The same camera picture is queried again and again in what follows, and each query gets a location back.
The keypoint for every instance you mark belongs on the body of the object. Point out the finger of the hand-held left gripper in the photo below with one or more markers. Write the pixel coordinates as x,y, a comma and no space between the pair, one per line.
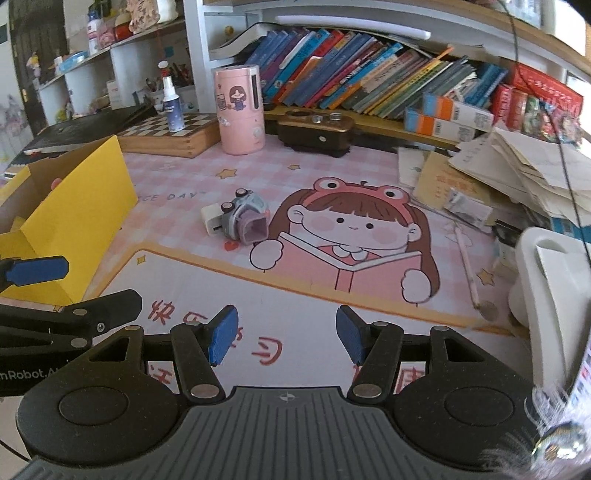
92,309
37,271

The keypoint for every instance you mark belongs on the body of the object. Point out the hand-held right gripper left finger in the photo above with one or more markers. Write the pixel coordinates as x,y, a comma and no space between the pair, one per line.
224,334

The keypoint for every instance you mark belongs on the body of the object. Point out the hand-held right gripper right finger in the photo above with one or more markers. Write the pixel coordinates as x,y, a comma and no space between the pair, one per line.
351,334

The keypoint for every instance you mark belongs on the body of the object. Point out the yellow cardboard box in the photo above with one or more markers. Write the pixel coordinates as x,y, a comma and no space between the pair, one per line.
83,221

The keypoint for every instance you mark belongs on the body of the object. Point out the grey toy camera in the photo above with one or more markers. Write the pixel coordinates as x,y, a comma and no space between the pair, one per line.
244,217

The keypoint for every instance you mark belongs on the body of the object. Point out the pink checked cloth desktop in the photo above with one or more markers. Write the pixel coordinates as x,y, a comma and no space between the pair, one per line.
300,295

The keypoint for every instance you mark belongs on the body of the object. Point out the white pink pen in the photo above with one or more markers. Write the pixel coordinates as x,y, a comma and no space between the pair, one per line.
468,267

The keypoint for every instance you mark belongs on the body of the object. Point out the black electronic keyboard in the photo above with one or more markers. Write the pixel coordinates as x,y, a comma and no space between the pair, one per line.
83,131

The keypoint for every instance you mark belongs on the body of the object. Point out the small white packet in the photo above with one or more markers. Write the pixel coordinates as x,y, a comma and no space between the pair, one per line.
468,207

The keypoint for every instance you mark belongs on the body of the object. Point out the tan paper envelope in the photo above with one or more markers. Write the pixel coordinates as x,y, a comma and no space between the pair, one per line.
434,180

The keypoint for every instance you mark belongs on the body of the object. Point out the small white carton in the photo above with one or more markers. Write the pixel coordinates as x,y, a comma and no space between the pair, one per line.
508,249

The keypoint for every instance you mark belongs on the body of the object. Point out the wooden chessboard box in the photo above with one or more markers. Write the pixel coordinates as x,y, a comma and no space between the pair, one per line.
175,134

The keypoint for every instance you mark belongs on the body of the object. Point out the white desk calendar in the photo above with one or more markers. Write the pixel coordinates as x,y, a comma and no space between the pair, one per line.
114,92

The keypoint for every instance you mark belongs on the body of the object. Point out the dark brown wooden box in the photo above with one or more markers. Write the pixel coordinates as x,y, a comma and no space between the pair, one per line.
318,136

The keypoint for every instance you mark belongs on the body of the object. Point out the white plastic stand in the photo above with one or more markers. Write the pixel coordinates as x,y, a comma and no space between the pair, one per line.
549,286

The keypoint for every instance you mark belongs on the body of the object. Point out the white spray bottle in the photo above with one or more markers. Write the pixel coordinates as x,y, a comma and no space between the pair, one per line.
171,108

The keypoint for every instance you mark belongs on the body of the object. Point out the light blue case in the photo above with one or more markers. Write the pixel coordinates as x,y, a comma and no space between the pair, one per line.
73,61

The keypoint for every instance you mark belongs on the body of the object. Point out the pink cartoon cylinder container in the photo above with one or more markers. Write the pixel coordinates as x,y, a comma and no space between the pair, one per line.
240,115

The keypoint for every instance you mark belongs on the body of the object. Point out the white curved side shelf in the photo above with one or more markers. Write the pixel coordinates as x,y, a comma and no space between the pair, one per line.
129,69

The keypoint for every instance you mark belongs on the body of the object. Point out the white pots of pens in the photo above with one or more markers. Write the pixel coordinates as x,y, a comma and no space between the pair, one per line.
184,97

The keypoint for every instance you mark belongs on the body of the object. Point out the blurry furry charm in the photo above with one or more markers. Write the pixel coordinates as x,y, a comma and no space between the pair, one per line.
561,443

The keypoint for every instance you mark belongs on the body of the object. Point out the pink patterned small box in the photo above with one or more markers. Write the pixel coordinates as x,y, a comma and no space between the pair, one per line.
107,39

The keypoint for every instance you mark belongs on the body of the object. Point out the white bottle red label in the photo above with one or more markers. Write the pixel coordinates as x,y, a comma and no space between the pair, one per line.
94,34

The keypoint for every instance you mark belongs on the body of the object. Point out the stack of loose papers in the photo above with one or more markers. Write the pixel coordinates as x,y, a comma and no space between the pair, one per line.
531,170

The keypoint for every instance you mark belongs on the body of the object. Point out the red round jar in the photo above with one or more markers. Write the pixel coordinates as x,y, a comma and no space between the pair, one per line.
123,30

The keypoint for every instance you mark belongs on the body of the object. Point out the row of colourful books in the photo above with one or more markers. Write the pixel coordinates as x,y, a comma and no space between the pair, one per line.
360,69

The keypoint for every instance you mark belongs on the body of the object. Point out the white wooden bookshelf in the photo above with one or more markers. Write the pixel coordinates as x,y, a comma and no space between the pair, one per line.
198,46

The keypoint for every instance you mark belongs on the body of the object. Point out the pink white cartoon ornament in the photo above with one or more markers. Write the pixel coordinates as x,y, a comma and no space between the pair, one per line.
147,14

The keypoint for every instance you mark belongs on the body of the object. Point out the colourful sticker pack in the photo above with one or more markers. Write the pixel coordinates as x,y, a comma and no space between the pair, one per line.
547,120

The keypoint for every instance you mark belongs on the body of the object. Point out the white light bar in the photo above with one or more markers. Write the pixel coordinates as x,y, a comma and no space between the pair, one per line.
351,25

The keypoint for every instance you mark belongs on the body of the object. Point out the red gift box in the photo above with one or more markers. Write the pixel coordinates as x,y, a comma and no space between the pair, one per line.
549,85

